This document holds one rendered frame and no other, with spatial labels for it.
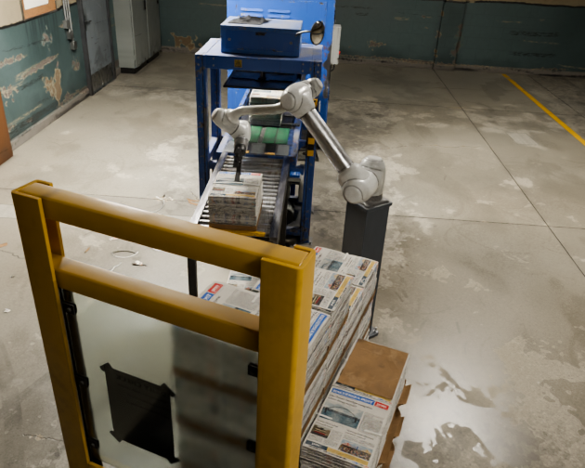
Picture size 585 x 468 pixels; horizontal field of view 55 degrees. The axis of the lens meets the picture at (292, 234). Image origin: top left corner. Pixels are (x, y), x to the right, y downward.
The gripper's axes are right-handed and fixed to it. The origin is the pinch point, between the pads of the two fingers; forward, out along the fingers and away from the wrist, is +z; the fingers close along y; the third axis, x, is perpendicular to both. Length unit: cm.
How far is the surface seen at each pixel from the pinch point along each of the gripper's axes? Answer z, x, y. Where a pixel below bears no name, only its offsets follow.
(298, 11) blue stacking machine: -329, -20, 112
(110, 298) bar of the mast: 157, 3, -137
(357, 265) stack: 58, -74, 1
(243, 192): 14.1, -6.2, 0.5
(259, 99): -162, 5, 90
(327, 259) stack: 55, -57, 3
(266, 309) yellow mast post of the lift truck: 165, -37, -155
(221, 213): 25.2, 6.0, 7.2
